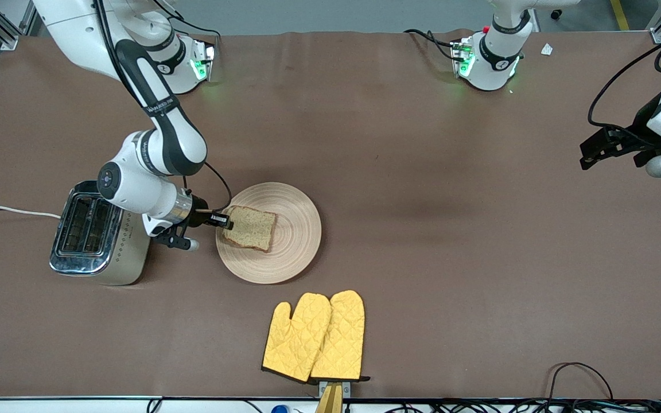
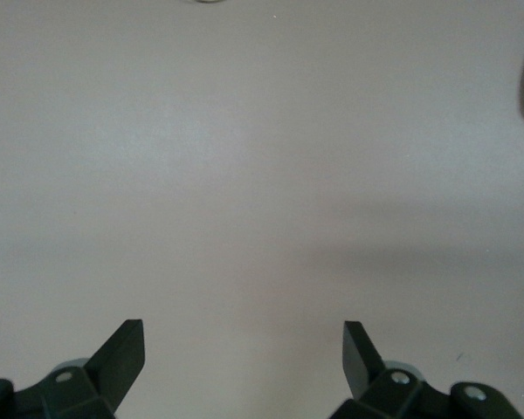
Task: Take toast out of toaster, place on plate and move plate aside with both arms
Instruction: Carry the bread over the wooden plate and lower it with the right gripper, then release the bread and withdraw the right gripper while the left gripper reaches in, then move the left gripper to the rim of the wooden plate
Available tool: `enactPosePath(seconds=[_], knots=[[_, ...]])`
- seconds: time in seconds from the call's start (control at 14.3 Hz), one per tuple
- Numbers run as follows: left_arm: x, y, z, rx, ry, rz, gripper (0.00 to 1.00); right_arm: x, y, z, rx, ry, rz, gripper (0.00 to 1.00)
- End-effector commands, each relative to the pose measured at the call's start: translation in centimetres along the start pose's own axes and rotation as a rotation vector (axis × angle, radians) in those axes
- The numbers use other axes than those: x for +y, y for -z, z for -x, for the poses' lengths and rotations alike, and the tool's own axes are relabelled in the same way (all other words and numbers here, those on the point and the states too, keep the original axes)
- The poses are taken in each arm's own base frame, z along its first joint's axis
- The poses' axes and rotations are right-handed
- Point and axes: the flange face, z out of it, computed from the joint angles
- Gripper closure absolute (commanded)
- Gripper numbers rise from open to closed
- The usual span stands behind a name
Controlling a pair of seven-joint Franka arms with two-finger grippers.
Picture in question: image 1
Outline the slice of brown toast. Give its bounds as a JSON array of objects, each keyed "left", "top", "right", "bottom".
[{"left": 223, "top": 205, "right": 278, "bottom": 253}]

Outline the round wooden plate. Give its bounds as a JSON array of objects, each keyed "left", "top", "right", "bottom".
[{"left": 216, "top": 182, "right": 322, "bottom": 285}]

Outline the chrome and beige toaster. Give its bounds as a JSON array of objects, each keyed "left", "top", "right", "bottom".
[{"left": 49, "top": 181, "right": 155, "bottom": 286}]

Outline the yellow quilted oven mitt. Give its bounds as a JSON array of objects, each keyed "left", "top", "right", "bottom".
[
  {"left": 262, "top": 293, "right": 332, "bottom": 383},
  {"left": 310, "top": 290, "right": 370, "bottom": 383}
]

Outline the table cover sheet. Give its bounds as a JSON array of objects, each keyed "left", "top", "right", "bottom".
[{"left": 0, "top": 30, "right": 661, "bottom": 400}]

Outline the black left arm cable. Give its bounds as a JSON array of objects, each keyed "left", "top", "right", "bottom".
[{"left": 587, "top": 23, "right": 661, "bottom": 131}]

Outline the black right base cable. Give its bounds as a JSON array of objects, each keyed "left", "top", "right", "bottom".
[{"left": 165, "top": 14, "right": 222, "bottom": 44}]

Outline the black base cable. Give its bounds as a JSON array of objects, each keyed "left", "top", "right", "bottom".
[
  {"left": 165, "top": 14, "right": 222, "bottom": 44},
  {"left": 404, "top": 29, "right": 461, "bottom": 61}
]

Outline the white toaster power cable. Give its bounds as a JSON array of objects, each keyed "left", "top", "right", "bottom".
[{"left": 0, "top": 205, "right": 63, "bottom": 220}]

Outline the black looped cable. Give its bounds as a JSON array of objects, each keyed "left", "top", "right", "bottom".
[{"left": 547, "top": 362, "right": 615, "bottom": 402}]

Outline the metal bracket with wooden post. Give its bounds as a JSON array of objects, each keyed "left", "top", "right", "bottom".
[{"left": 314, "top": 380, "right": 352, "bottom": 413}]

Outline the black left base cable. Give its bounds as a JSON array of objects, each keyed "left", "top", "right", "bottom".
[{"left": 404, "top": 29, "right": 461, "bottom": 61}]

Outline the bundle of black cables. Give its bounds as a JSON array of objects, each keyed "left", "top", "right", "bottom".
[{"left": 388, "top": 399, "right": 661, "bottom": 413}]

